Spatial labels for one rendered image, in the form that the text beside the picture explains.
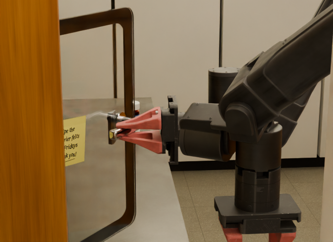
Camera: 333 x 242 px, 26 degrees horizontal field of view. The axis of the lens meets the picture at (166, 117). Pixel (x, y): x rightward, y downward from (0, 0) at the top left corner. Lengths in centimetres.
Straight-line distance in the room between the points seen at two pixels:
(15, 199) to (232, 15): 331
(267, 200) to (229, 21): 333
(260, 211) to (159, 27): 330
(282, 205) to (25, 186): 34
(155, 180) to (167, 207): 16
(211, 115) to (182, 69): 332
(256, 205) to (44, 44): 33
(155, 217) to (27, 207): 55
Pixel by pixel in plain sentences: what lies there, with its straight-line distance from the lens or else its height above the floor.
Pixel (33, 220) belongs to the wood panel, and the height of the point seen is 115.
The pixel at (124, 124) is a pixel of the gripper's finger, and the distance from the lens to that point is 117.
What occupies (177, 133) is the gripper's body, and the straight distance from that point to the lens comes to 116.
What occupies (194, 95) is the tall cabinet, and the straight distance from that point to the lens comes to 426.
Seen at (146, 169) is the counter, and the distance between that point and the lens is 176.
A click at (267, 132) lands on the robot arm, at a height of 129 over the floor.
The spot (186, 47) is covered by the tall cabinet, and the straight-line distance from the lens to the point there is 420.
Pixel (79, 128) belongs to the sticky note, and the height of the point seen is 121.
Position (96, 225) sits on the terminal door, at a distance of 126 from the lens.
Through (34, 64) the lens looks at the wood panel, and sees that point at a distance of 93.
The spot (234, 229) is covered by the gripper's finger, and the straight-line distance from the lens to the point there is 93.
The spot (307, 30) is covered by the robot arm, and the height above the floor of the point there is 143.
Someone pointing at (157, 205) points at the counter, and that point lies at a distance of 155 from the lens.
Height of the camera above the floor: 155
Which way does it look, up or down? 16 degrees down
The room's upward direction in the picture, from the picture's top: straight up
